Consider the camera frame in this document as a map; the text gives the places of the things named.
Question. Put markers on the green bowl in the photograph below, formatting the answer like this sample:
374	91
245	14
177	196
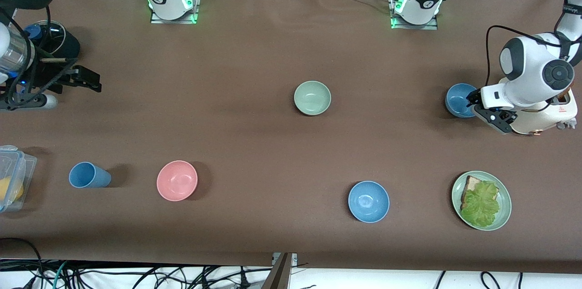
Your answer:
312	98

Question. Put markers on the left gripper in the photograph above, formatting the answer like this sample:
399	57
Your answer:
475	97

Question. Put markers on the aluminium frame strut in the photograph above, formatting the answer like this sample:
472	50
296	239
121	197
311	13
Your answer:
279	275

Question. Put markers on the glass lid with blue knob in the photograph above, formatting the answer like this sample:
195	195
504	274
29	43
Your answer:
57	32

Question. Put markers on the bread slice under lettuce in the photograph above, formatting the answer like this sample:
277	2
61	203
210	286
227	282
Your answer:
472	183

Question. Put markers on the clear plastic container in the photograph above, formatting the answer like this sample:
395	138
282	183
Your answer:
27	166

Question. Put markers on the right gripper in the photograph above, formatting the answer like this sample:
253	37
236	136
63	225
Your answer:
45	73

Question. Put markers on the pink bowl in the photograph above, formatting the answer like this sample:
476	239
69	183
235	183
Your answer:
177	181

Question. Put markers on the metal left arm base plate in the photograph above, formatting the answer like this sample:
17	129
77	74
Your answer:
432	27

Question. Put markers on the blue bowl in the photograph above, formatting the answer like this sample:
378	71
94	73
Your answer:
457	100
368	201

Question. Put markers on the cream white toaster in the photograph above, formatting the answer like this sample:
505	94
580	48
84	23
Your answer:
541	123

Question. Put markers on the green lettuce leaf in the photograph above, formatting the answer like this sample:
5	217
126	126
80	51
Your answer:
479	205

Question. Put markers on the green plate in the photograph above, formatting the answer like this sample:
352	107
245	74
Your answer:
505	207

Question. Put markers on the brown toast slice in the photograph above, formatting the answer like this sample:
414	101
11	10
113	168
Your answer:
566	95

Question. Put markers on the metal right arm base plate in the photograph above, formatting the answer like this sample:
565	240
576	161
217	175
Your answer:
157	20

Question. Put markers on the blue cup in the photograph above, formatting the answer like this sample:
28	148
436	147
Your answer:
88	176

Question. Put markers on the yellow fruit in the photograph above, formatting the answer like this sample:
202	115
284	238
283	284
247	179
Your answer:
9	189

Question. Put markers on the brown table cover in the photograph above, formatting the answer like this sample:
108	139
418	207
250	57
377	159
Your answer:
291	166

